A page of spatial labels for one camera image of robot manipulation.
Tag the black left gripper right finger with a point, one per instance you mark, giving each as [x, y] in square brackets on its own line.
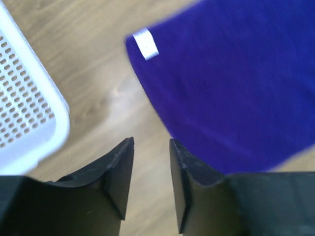
[209, 203]

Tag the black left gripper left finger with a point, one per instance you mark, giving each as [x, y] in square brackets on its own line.
[91, 201]

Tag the purple towel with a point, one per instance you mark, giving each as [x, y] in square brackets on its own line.
[233, 80]

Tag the white plastic basket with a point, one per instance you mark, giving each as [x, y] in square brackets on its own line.
[34, 116]

